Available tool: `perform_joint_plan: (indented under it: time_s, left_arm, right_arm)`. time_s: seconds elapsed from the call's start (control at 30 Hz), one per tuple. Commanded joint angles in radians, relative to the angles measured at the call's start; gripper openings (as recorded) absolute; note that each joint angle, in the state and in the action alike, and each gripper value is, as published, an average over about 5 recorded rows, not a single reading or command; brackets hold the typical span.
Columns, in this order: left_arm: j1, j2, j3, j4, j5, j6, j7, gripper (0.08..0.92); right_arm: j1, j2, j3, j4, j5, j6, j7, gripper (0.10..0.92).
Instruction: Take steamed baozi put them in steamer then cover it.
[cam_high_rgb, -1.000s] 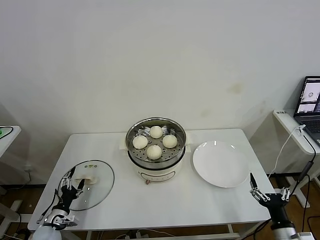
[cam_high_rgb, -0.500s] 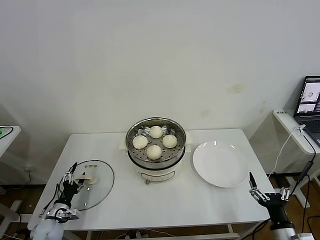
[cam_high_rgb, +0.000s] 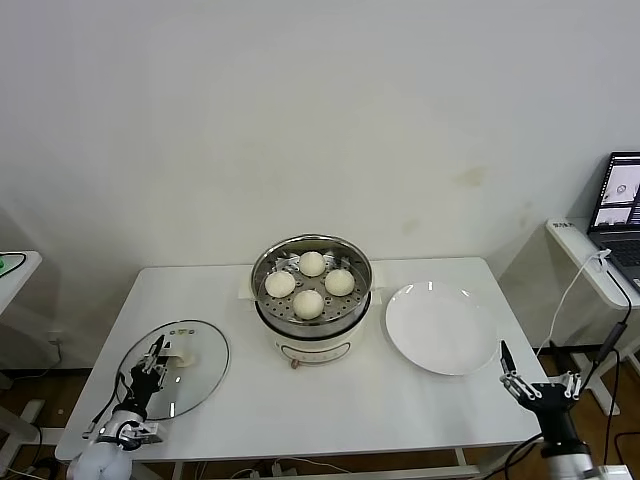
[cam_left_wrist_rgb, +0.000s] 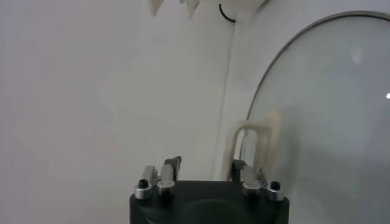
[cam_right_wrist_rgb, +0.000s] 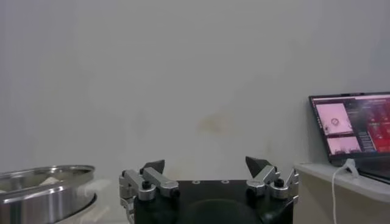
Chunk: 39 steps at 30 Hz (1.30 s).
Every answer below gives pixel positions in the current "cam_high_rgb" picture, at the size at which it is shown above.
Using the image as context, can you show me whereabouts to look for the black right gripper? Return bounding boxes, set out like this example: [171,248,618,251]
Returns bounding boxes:
[499,338,584,446]

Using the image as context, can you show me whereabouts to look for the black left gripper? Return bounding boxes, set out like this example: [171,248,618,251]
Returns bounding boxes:
[123,334,172,416]

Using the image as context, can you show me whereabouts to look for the glass lid with cream handle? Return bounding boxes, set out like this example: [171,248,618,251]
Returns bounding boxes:
[115,319,231,421]

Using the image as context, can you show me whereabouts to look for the white steamed baozi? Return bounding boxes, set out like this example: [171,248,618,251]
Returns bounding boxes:
[324,269,356,297]
[298,251,325,277]
[264,271,296,298]
[292,288,325,320]

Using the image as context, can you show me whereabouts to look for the perforated steel steamer basket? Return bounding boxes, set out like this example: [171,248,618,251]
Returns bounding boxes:
[251,232,374,337]

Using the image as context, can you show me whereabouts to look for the white round plate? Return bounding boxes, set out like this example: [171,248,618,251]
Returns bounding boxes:
[384,279,501,376]

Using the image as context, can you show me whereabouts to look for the white side table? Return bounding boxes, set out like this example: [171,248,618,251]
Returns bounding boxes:
[0,249,45,451]
[544,217,640,416]

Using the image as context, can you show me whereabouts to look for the dark grey open laptop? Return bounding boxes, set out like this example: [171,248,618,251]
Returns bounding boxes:
[587,151,640,294]

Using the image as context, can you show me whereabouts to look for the cream electric cooking pot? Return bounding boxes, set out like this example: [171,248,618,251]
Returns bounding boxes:
[237,264,389,371]

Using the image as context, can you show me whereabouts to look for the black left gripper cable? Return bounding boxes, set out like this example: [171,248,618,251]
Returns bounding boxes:
[87,372,131,436]

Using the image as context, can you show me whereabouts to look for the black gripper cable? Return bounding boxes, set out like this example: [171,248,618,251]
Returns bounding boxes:
[502,434,546,480]
[87,372,131,436]

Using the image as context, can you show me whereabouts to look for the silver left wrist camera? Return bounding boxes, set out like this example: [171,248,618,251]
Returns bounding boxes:
[130,421,164,445]

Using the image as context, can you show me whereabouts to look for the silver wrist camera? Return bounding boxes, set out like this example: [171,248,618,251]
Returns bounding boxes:
[130,421,164,445]
[589,463,632,480]

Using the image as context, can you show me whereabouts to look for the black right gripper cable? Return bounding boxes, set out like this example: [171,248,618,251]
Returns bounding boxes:
[502,434,546,480]

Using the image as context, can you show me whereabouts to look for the white charger cable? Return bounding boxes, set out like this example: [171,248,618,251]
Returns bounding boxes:
[535,248,614,357]

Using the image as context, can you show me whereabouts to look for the black cable with adapter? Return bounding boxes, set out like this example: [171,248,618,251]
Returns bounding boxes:
[559,267,634,421]

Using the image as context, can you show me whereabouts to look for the black hanging floor cable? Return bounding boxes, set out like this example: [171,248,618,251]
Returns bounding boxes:
[602,349,640,480]

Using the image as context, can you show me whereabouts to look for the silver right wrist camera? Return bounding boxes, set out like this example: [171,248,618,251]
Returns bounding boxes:
[589,463,632,480]

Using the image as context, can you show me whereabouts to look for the white table frame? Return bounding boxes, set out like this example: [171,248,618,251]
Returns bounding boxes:
[169,447,484,480]

